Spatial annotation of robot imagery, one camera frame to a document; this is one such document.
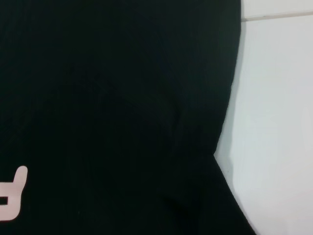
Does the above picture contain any black shirt with FREE print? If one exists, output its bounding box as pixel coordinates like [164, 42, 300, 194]
[0, 0, 256, 235]

